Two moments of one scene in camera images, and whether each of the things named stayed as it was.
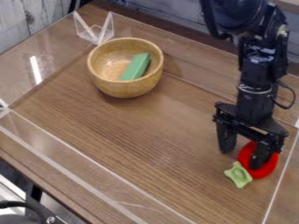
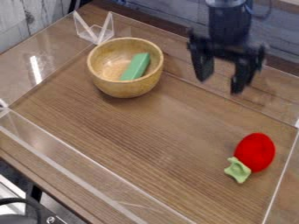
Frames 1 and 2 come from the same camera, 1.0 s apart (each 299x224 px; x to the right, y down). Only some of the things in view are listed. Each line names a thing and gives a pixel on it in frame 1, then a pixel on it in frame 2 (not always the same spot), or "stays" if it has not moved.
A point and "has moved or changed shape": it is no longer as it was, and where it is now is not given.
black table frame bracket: x=46 y=216 stays
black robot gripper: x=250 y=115 to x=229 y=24
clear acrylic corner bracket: x=97 y=34 stays
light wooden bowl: x=126 y=66 stays
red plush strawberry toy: x=245 y=156 has moved or changed shape
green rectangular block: x=136 y=66 stays
